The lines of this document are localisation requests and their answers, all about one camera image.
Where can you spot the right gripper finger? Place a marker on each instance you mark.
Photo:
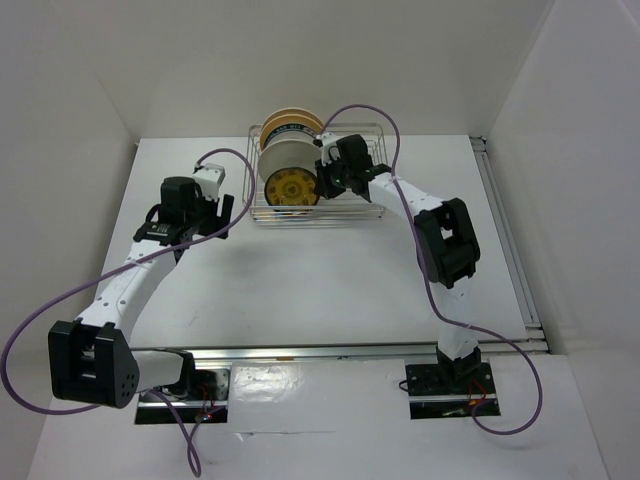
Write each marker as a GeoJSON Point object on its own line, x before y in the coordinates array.
{"type": "Point", "coordinates": [320, 166]}
{"type": "Point", "coordinates": [320, 188]}

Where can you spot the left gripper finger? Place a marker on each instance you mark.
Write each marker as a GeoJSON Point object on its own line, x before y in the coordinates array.
{"type": "Point", "coordinates": [202, 226]}
{"type": "Point", "coordinates": [224, 217]}

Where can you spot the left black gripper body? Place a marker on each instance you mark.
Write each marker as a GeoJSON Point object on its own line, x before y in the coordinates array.
{"type": "Point", "coordinates": [198, 196]}

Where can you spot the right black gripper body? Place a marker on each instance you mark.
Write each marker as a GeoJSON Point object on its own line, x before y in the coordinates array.
{"type": "Point", "coordinates": [339, 175]}

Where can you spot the cream bear plate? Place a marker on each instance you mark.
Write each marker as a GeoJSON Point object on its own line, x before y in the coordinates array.
{"type": "Point", "coordinates": [287, 153]}

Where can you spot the small blue patterned plate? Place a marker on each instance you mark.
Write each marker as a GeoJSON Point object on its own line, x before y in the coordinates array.
{"type": "Point", "coordinates": [291, 187]}

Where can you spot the chrome wire dish rack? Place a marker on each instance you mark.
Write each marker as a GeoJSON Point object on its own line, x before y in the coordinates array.
{"type": "Point", "coordinates": [348, 207]}

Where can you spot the navy rimmed lettered plate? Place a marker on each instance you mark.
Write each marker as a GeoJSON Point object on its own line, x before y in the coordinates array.
{"type": "Point", "coordinates": [291, 130]}

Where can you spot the tan yellow plate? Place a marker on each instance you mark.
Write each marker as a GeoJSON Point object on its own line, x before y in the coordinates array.
{"type": "Point", "coordinates": [266, 127]}

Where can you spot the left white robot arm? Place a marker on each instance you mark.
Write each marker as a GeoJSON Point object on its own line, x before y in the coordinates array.
{"type": "Point", "coordinates": [90, 357]}

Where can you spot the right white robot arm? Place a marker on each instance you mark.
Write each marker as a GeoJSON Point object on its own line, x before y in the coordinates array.
{"type": "Point", "coordinates": [447, 248]}

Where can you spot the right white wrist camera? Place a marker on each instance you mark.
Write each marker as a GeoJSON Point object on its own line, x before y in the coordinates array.
{"type": "Point", "coordinates": [327, 143]}

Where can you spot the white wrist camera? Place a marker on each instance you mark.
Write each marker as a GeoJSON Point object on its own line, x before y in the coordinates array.
{"type": "Point", "coordinates": [209, 177]}
{"type": "Point", "coordinates": [327, 143]}

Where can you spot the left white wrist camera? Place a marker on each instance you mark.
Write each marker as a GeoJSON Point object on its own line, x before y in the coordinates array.
{"type": "Point", "coordinates": [209, 177]}

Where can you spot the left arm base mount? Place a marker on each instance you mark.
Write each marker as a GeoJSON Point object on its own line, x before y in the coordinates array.
{"type": "Point", "coordinates": [205, 401]}

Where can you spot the aluminium front rail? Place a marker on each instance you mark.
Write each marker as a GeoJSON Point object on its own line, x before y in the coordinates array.
{"type": "Point", "coordinates": [302, 353]}

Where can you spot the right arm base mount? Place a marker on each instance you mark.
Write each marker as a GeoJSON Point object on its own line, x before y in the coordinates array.
{"type": "Point", "coordinates": [431, 396]}

